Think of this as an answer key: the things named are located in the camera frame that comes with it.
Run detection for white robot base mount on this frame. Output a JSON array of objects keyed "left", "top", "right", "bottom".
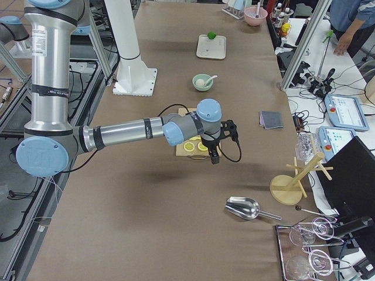
[{"left": 105, "top": 0, "right": 157, "bottom": 97}]

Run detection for condiment bottle rack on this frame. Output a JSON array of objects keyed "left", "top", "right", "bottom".
[{"left": 270, "top": 3, "right": 294, "bottom": 38}]

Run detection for grey folded cloth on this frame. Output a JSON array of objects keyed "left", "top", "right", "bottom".
[{"left": 259, "top": 111, "right": 284, "bottom": 129}]

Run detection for wooden cutting board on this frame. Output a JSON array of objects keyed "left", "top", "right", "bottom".
[{"left": 175, "top": 120, "right": 210, "bottom": 160}]

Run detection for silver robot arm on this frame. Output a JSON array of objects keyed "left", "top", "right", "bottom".
[{"left": 16, "top": 1, "right": 234, "bottom": 177}]

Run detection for upper blue teach pendant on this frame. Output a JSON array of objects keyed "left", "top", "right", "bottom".
[{"left": 324, "top": 94, "right": 370, "bottom": 132}]

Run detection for white ceramic spoon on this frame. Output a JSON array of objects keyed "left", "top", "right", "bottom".
[{"left": 204, "top": 75, "right": 218, "bottom": 86}]

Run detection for aluminium frame post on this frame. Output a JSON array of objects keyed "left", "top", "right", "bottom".
[{"left": 280, "top": 0, "right": 332, "bottom": 92}]

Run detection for yellow plastic knife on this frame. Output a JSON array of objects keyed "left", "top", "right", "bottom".
[{"left": 189, "top": 135, "right": 201, "bottom": 141}]

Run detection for wooden mug tree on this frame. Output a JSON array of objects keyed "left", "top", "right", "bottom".
[{"left": 270, "top": 152, "right": 333, "bottom": 205}]

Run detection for pink bowl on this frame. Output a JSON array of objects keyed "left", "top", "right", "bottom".
[{"left": 244, "top": 6, "right": 268, "bottom": 27}]

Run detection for blue teach pendant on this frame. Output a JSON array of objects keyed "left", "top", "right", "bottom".
[
  {"left": 318, "top": 126, "right": 356, "bottom": 160},
  {"left": 324, "top": 94, "right": 370, "bottom": 132}
]

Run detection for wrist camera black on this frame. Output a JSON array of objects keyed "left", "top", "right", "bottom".
[{"left": 220, "top": 119, "right": 239, "bottom": 143}]

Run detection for single lemon slice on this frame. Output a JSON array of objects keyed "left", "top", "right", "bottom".
[{"left": 197, "top": 142, "right": 208, "bottom": 152}]

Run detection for black wire glass rack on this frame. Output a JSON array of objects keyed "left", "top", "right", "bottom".
[{"left": 275, "top": 217, "right": 352, "bottom": 280}]

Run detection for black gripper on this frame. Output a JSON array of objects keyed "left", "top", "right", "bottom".
[{"left": 201, "top": 128, "right": 227, "bottom": 165}]

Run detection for lower blue teach pendant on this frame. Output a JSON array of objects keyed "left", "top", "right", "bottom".
[{"left": 318, "top": 126, "right": 356, "bottom": 160}]

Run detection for mint green bowl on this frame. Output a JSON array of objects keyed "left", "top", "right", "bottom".
[{"left": 192, "top": 74, "right": 214, "bottom": 92}]

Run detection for clear plastic container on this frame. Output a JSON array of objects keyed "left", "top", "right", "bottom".
[{"left": 295, "top": 133, "right": 321, "bottom": 162}]

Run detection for green lime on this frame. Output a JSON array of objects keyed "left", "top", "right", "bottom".
[{"left": 207, "top": 32, "right": 216, "bottom": 40}]

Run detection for stacked lemon slices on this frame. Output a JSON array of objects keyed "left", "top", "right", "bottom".
[{"left": 183, "top": 142, "right": 195, "bottom": 152}]

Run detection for cream rabbit tray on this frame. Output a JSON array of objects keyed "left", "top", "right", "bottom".
[{"left": 196, "top": 35, "right": 227, "bottom": 60}]

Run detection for black monitor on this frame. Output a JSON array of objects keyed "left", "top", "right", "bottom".
[{"left": 317, "top": 136, "right": 374, "bottom": 218}]

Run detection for steel scoop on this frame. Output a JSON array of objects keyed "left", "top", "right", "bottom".
[{"left": 225, "top": 196, "right": 282, "bottom": 221}]

